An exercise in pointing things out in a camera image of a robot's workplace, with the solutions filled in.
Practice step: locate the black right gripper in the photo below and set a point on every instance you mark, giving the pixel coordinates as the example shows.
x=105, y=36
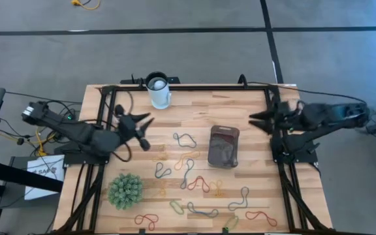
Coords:
x=282, y=117

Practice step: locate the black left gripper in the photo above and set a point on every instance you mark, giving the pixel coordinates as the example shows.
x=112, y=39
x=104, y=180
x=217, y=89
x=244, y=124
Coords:
x=127, y=125

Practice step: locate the blue rubber band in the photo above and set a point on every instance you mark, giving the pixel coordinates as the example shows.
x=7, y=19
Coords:
x=187, y=171
x=157, y=171
x=176, y=138
x=244, y=197
x=204, y=213

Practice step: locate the red rubber band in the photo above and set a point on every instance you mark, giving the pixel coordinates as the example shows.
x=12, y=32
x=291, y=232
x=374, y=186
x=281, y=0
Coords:
x=190, y=186
x=266, y=216
x=153, y=217

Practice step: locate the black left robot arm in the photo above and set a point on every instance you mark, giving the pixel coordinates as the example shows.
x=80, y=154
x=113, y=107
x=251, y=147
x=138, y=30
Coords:
x=87, y=137

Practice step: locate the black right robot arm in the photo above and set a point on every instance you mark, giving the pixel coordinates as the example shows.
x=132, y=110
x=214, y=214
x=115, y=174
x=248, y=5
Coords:
x=322, y=114

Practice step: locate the transparent grey plastic bin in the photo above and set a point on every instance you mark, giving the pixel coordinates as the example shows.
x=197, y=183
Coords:
x=224, y=147

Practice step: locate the white cylindrical container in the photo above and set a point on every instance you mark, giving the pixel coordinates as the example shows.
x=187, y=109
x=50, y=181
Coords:
x=159, y=94

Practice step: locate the green artificial plant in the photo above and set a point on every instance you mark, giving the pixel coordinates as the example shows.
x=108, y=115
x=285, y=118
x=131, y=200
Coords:
x=125, y=191

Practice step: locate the green rubber band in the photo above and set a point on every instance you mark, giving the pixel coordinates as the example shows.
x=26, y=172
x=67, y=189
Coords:
x=231, y=223
x=176, y=209

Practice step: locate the white paper sheet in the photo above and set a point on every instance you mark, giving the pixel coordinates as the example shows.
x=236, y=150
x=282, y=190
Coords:
x=46, y=164

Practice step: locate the black power plug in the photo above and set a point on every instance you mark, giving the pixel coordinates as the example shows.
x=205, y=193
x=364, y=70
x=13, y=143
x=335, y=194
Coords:
x=20, y=141

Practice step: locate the black metal beam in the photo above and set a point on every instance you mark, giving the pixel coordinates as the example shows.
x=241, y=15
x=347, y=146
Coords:
x=11, y=173

